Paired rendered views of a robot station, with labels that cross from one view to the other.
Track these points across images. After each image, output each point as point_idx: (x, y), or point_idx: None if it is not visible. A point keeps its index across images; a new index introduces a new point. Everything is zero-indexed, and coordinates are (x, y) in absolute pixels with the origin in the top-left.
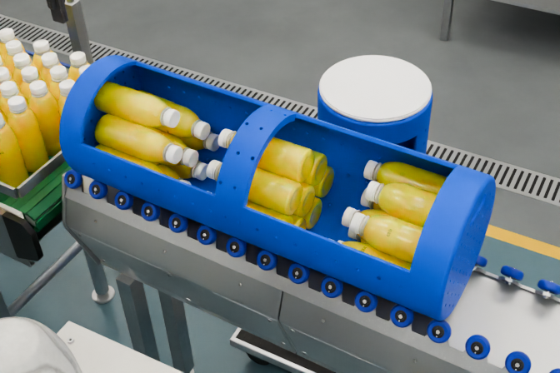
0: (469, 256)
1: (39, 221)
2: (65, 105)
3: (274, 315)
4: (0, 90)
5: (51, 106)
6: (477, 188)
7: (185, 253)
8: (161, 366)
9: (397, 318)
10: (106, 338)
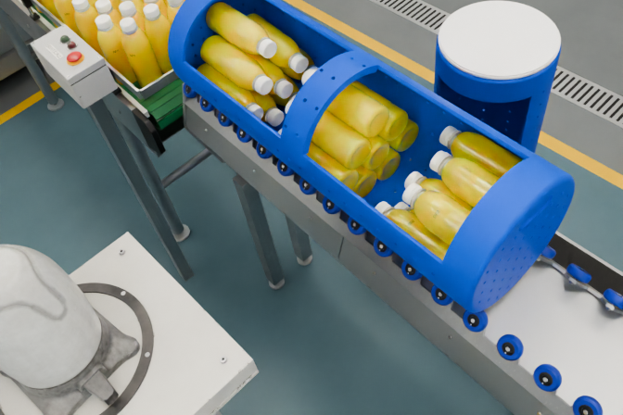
0: (525, 253)
1: (160, 121)
2: (172, 22)
3: (336, 254)
4: None
5: None
6: (538, 191)
7: (270, 178)
8: (185, 296)
9: (437, 295)
10: (151, 257)
